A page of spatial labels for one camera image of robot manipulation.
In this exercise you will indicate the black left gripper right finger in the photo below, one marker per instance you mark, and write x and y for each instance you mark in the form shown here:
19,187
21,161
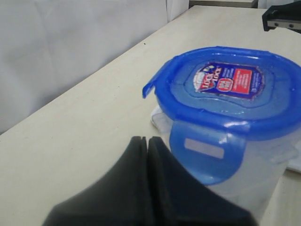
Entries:
178,198

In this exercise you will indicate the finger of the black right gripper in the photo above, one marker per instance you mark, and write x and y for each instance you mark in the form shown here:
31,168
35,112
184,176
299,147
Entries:
283,16

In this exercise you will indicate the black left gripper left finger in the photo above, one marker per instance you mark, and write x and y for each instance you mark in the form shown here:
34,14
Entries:
120,198

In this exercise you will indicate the clear plastic tall container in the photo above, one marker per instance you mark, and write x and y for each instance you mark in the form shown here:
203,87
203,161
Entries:
242,171

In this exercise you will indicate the blue snap-lock container lid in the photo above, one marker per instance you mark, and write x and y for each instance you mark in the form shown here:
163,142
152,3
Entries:
251,93

